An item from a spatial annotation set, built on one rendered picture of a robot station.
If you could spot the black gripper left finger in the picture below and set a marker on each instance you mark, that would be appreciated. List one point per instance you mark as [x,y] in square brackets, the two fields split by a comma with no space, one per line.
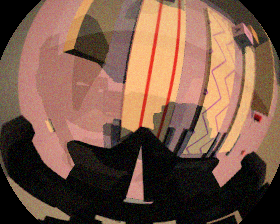
[119,161]

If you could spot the red cylinder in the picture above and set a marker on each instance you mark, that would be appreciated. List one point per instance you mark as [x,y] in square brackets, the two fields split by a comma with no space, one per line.
[257,118]

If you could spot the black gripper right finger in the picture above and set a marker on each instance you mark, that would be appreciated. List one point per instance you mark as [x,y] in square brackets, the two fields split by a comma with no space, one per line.
[160,165]

